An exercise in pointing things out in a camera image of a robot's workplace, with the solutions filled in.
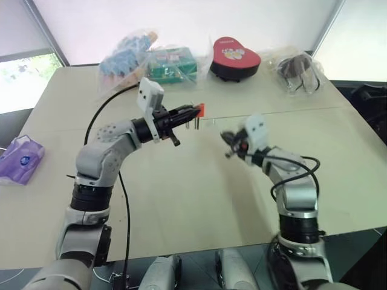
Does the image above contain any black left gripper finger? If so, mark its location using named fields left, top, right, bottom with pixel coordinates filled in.
left=169, top=110, right=202, bottom=124
left=168, top=103, right=197, bottom=117

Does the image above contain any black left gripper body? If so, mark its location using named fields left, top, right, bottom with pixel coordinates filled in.
left=152, top=104, right=182, bottom=148

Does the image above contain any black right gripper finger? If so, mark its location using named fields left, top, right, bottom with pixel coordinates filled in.
left=224, top=144, right=243, bottom=160
left=220, top=130, right=240, bottom=144

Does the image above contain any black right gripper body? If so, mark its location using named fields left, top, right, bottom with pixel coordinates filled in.
left=232, top=128, right=252, bottom=164

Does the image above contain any green box in plastic bag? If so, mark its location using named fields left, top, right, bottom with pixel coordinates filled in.
left=144, top=45, right=200, bottom=85

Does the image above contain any plastic bag of blue items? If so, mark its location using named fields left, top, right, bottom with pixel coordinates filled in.
left=98, top=28, right=161, bottom=91

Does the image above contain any red heart-shaped box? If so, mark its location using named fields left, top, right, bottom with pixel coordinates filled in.
left=209, top=36, right=262, bottom=82

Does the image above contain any clear bag with dark item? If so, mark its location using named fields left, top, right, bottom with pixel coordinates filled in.
left=265, top=47, right=326, bottom=97

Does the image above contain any grey rounded shape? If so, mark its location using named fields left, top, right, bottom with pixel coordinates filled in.
left=215, top=249, right=258, bottom=290
left=141, top=255, right=183, bottom=290

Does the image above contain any black machine part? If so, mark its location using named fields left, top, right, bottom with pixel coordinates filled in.
left=350, top=83, right=387, bottom=135

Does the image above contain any purple tissue pack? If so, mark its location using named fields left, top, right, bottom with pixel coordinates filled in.
left=0, top=135, right=46, bottom=187

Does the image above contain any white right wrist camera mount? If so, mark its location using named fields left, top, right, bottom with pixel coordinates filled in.
left=243, top=114, right=269, bottom=152

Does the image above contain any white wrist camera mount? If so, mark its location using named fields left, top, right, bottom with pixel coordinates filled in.
left=135, top=77, right=166, bottom=143
left=243, top=114, right=269, bottom=152

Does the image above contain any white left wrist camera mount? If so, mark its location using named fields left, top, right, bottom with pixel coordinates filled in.
left=135, top=77, right=166, bottom=143

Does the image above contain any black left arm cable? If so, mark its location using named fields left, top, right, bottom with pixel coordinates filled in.
left=84, top=84, right=145, bottom=290

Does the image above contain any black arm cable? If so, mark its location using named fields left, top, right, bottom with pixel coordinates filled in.
left=84, top=84, right=145, bottom=290
left=270, top=155, right=322, bottom=204

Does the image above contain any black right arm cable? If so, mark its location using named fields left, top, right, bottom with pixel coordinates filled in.
left=270, top=155, right=322, bottom=204

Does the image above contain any grey window frame post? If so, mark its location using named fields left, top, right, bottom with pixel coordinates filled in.
left=310, top=0, right=347, bottom=55
left=23, top=0, right=71, bottom=66

